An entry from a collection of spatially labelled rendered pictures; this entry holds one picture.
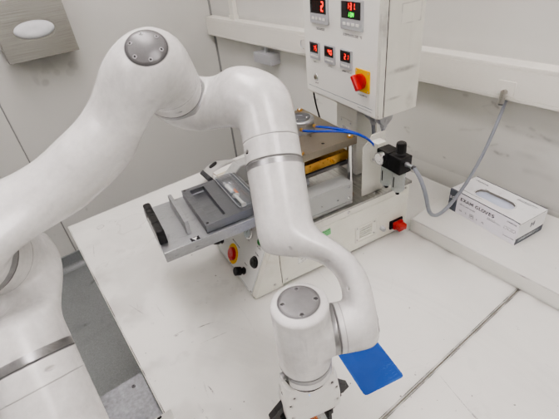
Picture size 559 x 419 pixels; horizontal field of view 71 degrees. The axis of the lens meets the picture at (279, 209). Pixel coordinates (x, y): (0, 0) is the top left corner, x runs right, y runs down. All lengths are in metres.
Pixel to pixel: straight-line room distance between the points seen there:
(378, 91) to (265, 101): 0.46
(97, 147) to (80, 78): 1.75
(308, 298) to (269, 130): 0.25
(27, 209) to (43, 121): 1.75
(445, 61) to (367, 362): 0.92
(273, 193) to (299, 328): 0.19
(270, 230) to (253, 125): 0.16
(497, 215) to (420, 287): 0.30
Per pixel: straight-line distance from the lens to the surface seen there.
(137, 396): 1.02
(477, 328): 1.08
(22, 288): 0.76
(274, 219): 0.57
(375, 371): 0.96
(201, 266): 1.24
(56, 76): 2.36
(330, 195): 1.04
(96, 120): 0.65
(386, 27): 0.98
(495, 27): 1.35
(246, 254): 1.12
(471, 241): 1.24
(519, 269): 1.19
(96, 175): 0.65
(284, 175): 0.58
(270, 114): 0.60
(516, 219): 1.24
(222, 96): 0.65
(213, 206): 1.06
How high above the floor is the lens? 1.56
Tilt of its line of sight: 35 degrees down
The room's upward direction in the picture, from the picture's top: 7 degrees counter-clockwise
